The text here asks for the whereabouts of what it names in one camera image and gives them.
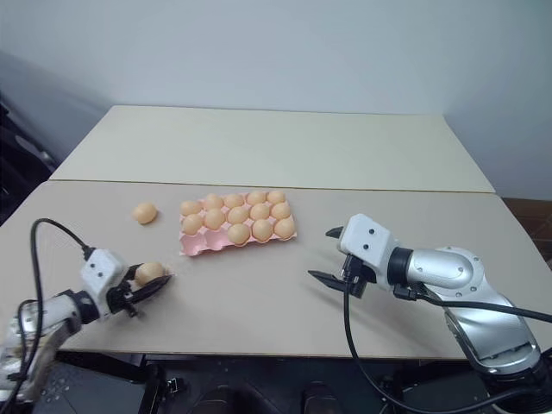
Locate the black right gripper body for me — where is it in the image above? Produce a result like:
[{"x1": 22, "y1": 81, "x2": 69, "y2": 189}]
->
[{"x1": 339, "y1": 253, "x2": 377, "y2": 299}]

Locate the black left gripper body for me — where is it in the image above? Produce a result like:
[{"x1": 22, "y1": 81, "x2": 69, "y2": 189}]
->
[{"x1": 106, "y1": 279, "x2": 141, "y2": 321}]

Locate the pink egg carton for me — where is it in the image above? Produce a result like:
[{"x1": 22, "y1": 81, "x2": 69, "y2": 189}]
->
[{"x1": 178, "y1": 191, "x2": 300, "y2": 259}]

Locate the dark rounded shape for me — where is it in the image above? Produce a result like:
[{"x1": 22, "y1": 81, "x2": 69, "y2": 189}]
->
[
  {"x1": 201, "y1": 380, "x2": 260, "y2": 414},
  {"x1": 300, "y1": 380, "x2": 342, "y2": 414}
]

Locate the black equipment beside table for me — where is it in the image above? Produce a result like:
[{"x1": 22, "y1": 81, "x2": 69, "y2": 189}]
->
[{"x1": 0, "y1": 92, "x2": 60, "y2": 228}]

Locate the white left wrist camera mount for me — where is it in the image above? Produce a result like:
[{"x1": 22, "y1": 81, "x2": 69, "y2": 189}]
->
[{"x1": 79, "y1": 248, "x2": 128, "y2": 319}]

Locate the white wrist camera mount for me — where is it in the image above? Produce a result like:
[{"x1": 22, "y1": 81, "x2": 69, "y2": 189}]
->
[
  {"x1": 79, "y1": 248, "x2": 128, "y2": 319},
  {"x1": 336, "y1": 213, "x2": 405, "y2": 285}
]

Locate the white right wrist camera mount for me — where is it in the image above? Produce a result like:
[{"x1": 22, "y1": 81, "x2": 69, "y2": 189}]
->
[{"x1": 336, "y1": 213, "x2": 405, "y2": 285}]

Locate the black table frame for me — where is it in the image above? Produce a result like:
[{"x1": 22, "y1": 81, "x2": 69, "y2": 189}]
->
[{"x1": 55, "y1": 349, "x2": 475, "y2": 414}]

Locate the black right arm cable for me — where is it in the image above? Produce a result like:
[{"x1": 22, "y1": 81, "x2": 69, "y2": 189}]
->
[{"x1": 392, "y1": 285, "x2": 552, "y2": 324}]

